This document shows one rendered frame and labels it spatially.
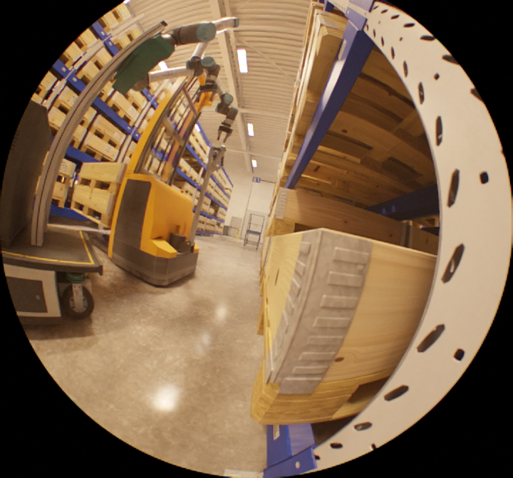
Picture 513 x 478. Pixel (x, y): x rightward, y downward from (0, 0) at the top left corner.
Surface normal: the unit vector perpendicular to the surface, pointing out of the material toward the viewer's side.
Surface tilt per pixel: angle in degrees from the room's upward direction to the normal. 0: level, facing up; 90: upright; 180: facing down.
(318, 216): 90
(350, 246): 90
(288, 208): 90
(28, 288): 90
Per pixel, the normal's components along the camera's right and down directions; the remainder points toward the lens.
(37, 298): 0.91, 0.17
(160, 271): 0.66, 0.07
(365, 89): -0.22, 0.97
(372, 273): -0.04, -0.11
